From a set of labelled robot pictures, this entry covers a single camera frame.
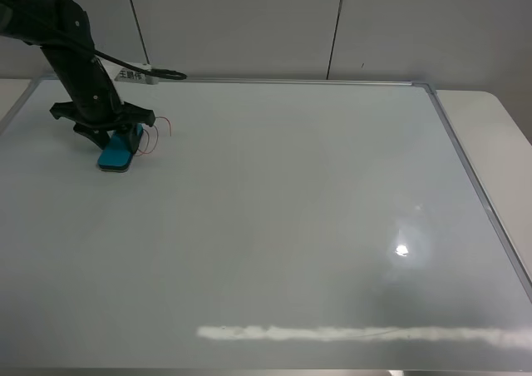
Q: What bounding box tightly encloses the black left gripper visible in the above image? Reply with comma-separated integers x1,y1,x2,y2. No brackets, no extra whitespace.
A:
50,83,155,155

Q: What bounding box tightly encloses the teal whiteboard eraser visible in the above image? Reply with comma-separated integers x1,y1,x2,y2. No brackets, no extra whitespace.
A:
96,131,135,172

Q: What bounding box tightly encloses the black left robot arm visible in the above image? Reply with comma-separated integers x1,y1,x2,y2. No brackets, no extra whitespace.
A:
1,0,155,154

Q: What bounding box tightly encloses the white aluminium-framed whiteboard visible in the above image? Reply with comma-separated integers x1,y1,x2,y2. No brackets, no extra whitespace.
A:
1,79,531,372

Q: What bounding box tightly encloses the red marker scribble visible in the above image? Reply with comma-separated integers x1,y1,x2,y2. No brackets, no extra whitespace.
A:
135,116,173,156

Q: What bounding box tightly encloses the white name label tag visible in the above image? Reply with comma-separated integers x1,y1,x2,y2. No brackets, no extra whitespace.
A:
101,60,160,85

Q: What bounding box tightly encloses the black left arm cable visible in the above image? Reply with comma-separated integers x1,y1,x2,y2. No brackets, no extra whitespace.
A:
0,0,187,81

